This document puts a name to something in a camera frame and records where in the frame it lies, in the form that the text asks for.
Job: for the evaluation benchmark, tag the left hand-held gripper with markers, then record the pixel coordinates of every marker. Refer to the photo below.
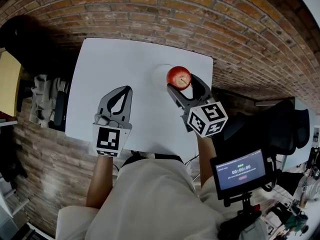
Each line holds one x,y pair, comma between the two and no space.
108,139

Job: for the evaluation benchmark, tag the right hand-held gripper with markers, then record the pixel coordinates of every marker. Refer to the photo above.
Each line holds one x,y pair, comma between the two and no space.
207,119

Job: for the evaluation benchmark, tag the red apple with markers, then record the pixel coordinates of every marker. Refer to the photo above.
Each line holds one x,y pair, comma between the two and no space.
178,77

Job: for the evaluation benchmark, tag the white plate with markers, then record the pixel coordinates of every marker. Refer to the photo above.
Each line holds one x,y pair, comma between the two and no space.
158,77

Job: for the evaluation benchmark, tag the person's left forearm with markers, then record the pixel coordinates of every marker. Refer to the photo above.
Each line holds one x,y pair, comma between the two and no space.
100,181

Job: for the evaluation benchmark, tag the person's right forearm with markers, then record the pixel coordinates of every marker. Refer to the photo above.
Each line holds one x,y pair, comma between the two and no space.
206,159

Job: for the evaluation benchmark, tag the grey clothes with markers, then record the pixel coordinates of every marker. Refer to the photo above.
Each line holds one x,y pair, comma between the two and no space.
41,99

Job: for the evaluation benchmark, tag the black mesh office chair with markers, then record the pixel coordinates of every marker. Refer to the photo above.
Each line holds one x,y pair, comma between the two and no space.
270,126

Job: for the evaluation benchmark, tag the black monitor screen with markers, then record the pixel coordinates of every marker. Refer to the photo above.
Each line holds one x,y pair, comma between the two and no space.
240,172

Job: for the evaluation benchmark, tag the black office chair with clothes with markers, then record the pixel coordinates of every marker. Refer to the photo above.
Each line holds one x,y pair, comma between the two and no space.
30,51

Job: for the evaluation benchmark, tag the person in white shirt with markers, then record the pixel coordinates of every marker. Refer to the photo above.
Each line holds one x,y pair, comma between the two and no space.
155,204

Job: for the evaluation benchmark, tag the yellow wooden side table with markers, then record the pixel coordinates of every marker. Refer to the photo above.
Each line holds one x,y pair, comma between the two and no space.
8,84

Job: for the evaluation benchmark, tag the black monitor mount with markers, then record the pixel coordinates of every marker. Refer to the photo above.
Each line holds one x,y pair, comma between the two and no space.
243,214

